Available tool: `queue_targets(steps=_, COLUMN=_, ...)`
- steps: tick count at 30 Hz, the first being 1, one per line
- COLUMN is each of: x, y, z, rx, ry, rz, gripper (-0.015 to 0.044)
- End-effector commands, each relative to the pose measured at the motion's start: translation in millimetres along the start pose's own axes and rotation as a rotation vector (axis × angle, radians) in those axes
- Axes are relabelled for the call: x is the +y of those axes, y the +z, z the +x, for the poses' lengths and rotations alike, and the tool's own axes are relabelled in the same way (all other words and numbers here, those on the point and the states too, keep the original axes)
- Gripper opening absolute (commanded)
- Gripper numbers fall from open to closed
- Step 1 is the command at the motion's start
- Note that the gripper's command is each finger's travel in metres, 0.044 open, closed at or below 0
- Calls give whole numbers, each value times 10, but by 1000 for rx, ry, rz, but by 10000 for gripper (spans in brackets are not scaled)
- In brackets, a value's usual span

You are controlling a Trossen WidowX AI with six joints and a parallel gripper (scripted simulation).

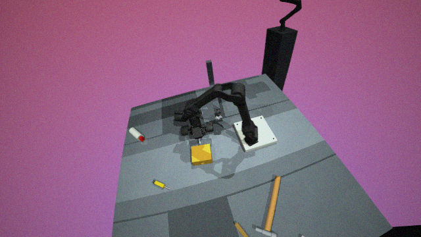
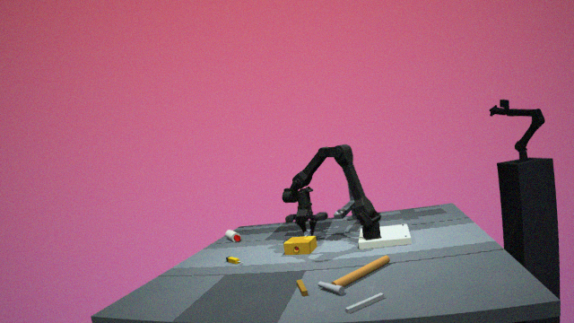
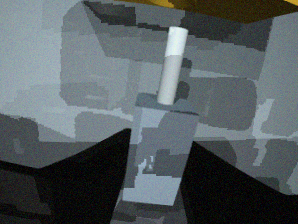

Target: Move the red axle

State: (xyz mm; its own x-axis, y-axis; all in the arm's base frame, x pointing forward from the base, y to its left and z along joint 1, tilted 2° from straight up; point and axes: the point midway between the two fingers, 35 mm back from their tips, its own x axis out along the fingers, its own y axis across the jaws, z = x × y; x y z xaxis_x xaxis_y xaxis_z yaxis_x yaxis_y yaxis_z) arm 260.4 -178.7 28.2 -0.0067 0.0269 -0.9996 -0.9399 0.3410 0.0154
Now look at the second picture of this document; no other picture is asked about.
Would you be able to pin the yellow-handled screwdriver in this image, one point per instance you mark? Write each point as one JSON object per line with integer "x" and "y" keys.
{"x": 233, "y": 260}

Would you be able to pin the white cylinder with red cap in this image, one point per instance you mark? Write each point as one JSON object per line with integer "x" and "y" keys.
{"x": 232, "y": 235}

